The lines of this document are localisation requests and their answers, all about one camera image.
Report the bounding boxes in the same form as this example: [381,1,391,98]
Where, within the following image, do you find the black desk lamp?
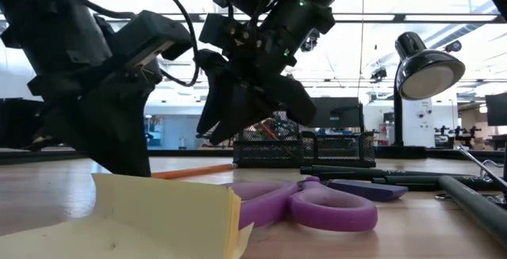
[375,31,467,160]

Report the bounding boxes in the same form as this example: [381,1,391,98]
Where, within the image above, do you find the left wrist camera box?
[105,10,194,73]

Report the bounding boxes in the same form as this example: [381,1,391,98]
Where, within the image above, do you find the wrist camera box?
[198,12,241,51]
[105,10,194,73]

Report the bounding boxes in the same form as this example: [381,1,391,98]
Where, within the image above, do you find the orange pencil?
[257,120,280,142]
[151,162,238,181]

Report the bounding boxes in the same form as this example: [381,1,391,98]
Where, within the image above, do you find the black background monitor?
[308,97,364,129]

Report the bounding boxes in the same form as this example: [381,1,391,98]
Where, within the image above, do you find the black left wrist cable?
[138,0,201,89]

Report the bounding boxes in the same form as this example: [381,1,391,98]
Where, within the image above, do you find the black mesh desk organizer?
[232,110,376,169]

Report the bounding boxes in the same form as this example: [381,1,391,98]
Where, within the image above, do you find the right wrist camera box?
[198,12,241,51]

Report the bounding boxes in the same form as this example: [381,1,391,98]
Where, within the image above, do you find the blue storage bins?
[144,115,163,149]

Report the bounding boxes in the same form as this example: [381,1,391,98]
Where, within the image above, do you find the black pen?
[437,174,507,249]
[371,174,506,192]
[299,164,482,181]

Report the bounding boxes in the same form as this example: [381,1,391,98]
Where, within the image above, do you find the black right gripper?
[196,0,337,147]

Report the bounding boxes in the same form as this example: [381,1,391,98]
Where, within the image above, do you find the violet blue eraser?
[325,178,409,203]

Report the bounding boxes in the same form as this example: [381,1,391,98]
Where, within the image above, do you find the yellow sticky note pad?
[0,173,254,259]

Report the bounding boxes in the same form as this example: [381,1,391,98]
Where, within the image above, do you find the black hanging camera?
[303,29,321,53]

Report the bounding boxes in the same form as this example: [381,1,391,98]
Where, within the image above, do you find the background robot arms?
[433,124,483,150]

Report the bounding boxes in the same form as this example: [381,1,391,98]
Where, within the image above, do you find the black binder clip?
[454,143,507,192]

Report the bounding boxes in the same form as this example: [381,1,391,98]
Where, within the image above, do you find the dark background monitor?
[484,92,507,128]

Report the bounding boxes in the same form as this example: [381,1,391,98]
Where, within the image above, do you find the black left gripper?
[25,58,164,177]

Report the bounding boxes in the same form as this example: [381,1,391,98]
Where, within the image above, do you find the purple handled scissors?
[223,175,379,233]

